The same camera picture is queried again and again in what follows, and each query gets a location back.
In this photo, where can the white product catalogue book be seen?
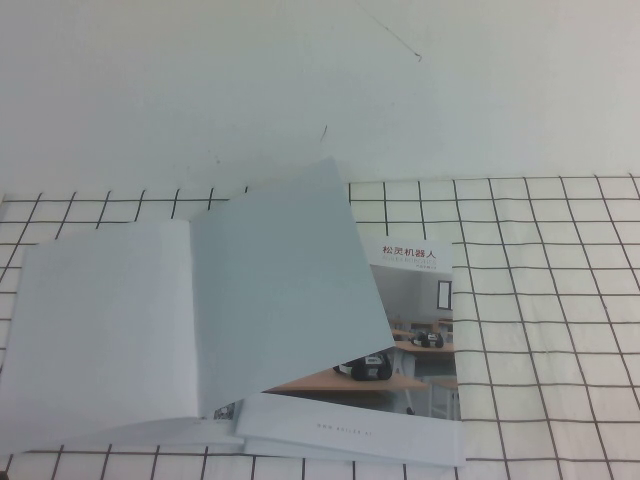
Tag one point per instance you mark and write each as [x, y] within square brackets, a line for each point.
[150, 325]

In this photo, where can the white black-grid tablecloth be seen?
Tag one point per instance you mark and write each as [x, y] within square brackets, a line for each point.
[540, 310]

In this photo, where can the closed catalogue with photo cover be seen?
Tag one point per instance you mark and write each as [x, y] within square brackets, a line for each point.
[425, 300]

